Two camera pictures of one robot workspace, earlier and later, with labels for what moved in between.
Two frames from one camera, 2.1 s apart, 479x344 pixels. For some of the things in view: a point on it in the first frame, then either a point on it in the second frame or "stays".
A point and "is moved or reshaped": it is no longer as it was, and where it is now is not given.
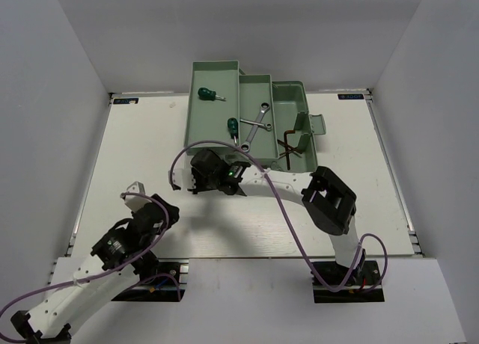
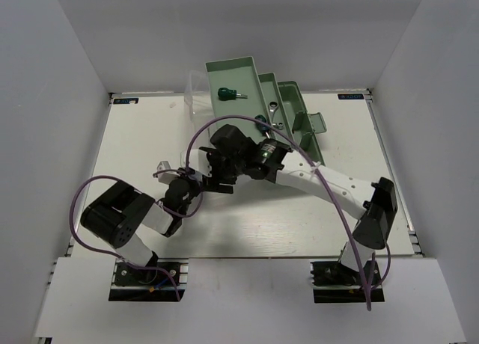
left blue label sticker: x=125 y=100 stays
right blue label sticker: x=351 y=96 stays
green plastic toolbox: x=268 y=119 is moved or reshaped
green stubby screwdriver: x=233 y=128 is moved or reshaped
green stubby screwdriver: x=206 y=93 → x=229 y=94
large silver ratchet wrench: x=264 y=107 → x=273 y=106
